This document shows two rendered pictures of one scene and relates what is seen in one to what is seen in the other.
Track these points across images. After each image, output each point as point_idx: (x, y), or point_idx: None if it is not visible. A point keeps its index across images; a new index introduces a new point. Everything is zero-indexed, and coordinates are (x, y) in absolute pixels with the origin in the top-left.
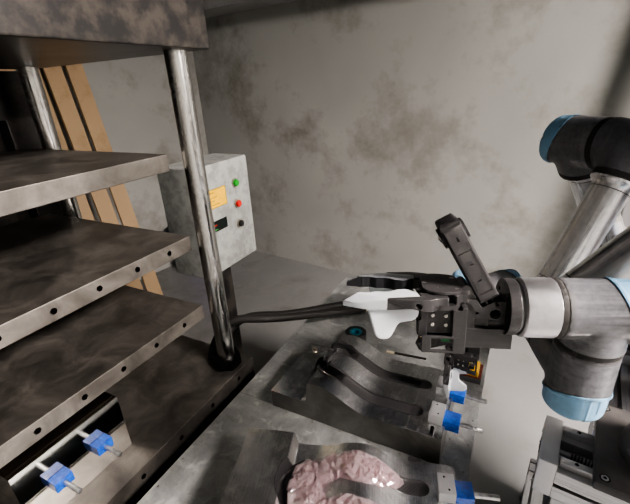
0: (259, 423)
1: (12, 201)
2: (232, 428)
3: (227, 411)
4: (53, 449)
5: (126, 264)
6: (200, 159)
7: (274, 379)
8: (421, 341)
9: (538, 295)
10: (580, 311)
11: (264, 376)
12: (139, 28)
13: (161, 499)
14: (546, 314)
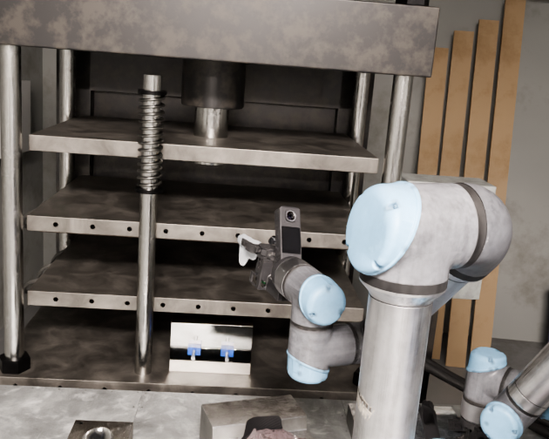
0: (320, 421)
1: (246, 157)
2: (302, 409)
3: (315, 401)
4: (199, 326)
5: (301, 231)
6: (394, 169)
7: None
8: (450, 419)
9: (285, 264)
10: (288, 280)
11: None
12: (356, 60)
13: (221, 401)
14: (279, 275)
